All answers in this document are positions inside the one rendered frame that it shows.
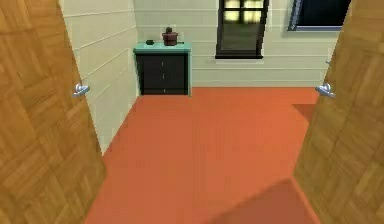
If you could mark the black framed window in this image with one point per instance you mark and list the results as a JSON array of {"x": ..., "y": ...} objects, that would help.
[{"x": 241, "y": 36}]

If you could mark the blue framed dark picture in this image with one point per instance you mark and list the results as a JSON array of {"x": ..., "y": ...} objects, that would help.
[{"x": 320, "y": 15}]

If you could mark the small black round object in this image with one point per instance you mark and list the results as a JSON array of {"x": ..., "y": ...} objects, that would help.
[{"x": 149, "y": 42}]

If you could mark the wooden parquet room door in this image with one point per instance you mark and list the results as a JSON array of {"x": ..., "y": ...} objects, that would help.
[
  {"x": 350, "y": 140},
  {"x": 36, "y": 126}
]

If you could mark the dark red plant pot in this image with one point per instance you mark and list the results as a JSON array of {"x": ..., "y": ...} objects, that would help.
[{"x": 170, "y": 38}]

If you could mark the teal topped black cabinet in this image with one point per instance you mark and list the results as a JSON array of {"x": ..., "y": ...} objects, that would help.
[{"x": 163, "y": 73}]

